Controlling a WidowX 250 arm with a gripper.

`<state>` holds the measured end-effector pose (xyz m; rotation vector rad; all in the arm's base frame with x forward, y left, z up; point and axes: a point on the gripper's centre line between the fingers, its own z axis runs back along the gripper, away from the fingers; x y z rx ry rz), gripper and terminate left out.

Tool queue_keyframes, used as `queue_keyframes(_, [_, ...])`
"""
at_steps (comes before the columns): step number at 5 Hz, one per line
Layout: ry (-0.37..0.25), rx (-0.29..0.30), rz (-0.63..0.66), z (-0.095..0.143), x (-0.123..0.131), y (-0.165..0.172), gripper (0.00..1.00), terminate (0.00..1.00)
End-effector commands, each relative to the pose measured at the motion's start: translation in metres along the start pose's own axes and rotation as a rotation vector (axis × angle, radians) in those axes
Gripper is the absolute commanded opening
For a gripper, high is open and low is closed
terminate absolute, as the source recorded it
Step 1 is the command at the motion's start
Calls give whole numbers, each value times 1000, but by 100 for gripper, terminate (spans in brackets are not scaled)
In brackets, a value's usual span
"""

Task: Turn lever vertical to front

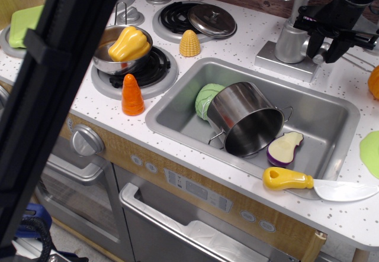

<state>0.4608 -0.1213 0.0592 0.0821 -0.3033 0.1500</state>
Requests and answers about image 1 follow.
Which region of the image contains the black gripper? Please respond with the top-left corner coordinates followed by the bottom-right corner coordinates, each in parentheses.
top-left (294, 0), bottom-right (378, 63)

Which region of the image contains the silver faucet lever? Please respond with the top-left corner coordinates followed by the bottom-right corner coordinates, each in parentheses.
top-left (300, 37), bottom-right (330, 64)

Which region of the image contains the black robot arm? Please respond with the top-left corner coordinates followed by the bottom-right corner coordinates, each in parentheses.
top-left (1, 0), bottom-right (116, 254)

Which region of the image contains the silver toy faucet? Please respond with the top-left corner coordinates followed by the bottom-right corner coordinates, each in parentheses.
top-left (255, 0), bottom-right (319, 83)

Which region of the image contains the orange toy pumpkin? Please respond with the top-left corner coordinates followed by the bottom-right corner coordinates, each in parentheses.
top-left (368, 66), bottom-right (379, 99)

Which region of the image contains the grey toy sink basin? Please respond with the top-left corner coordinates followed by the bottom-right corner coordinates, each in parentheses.
top-left (146, 57), bottom-right (360, 193)

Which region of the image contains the light green toy plate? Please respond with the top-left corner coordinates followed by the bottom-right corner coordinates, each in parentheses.
top-left (359, 131), bottom-right (378, 178)

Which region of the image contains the large steel pot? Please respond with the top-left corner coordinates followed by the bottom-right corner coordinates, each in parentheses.
top-left (207, 82), bottom-right (293, 157)

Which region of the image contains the purple toy eggplant half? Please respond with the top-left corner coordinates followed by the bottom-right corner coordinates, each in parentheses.
top-left (266, 131), bottom-right (304, 167)

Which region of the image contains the steel pot lid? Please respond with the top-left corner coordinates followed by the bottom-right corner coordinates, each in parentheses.
top-left (188, 4), bottom-right (237, 38)

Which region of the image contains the green toy cabbage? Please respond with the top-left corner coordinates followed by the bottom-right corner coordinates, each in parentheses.
top-left (195, 83), bottom-right (225, 121)

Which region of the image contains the yellow toy corn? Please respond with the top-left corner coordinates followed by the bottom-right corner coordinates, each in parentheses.
top-left (179, 30), bottom-right (201, 57)

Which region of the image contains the black back right burner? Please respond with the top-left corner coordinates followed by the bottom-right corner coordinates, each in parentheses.
top-left (160, 2), bottom-right (200, 34)

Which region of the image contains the black burner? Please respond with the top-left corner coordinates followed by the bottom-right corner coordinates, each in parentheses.
top-left (160, 2), bottom-right (200, 34)
top-left (109, 46), bottom-right (172, 88)

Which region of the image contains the black front burner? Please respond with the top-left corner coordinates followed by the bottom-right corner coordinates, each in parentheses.
top-left (109, 46), bottom-right (172, 88)

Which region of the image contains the yellow toy bell pepper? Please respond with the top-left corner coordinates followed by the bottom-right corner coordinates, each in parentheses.
top-left (108, 26), bottom-right (151, 62)

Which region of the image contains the orange toy carrot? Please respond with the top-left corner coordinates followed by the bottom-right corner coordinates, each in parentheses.
top-left (121, 74), bottom-right (145, 116)

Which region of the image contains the grey oven dial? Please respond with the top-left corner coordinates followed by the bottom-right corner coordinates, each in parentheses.
top-left (70, 124), bottom-right (105, 157)

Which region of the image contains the silver oven door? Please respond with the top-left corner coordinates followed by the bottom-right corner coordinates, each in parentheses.
top-left (36, 137), bottom-right (134, 261)

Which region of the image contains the green toy cutting board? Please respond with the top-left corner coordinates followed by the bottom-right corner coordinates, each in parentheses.
top-left (9, 5), bottom-right (44, 48)

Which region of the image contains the metal wire utensil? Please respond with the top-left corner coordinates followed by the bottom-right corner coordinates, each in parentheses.
top-left (342, 53), bottom-right (375, 73)

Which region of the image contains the yellow handled toy knife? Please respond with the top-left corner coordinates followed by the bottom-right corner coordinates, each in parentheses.
top-left (262, 167), bottom-right (378, 202)

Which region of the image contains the steel pan with handle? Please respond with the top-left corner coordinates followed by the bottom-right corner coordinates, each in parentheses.
top-left (92, 1), bottom-right (154, 76)

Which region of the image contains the silver dishwasher door handle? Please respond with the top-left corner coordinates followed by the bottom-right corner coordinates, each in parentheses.
top-left (119, 183), bottom-right (269, 261)

